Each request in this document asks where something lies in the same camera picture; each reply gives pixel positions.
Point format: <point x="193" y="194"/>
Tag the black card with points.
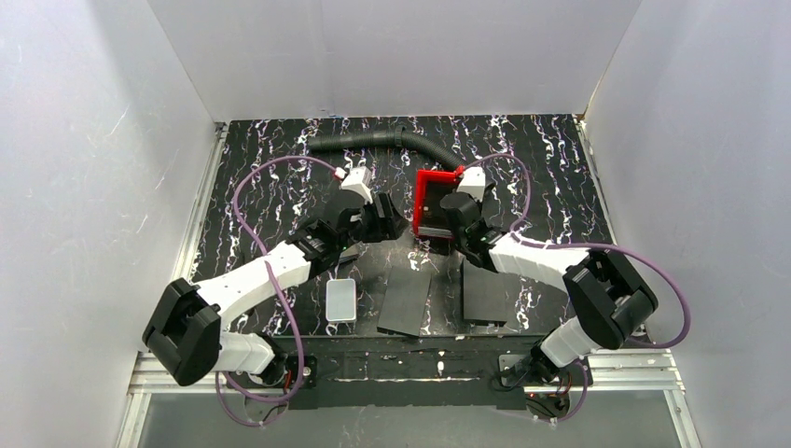
<point x="404" y="302"/>
<point x="483" y="296"/>

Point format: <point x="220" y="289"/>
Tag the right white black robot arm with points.
<point x="610" y="298"/>

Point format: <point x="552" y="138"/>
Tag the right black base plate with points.
<point x="521" y="370"/>

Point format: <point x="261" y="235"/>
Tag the black card right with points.
<point x="483" y="296"/>

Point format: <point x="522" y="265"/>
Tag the red plastic tray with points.
<point x="429" y="219"/>

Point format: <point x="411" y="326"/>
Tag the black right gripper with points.
<point x="441" y="218"/>

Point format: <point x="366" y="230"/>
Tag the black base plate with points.
<point x="521" y="370"/>
<point x="281" y="374"/>

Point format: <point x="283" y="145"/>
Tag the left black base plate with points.
<point x="281" y="374"/>

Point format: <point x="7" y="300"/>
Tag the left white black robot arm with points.
<point x="188" y="331"/>

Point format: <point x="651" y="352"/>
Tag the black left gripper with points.
<point x="383" y="216"/>

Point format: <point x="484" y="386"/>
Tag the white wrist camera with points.
<point x="358" y="181"/>
<point x="473" y="182"/>

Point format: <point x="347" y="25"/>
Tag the black card left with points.
<point x="404" y="302"/>

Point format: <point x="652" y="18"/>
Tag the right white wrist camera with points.
<point x="473" y="182"/>

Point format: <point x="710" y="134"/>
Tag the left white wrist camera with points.
<point x="358" y="181"/>

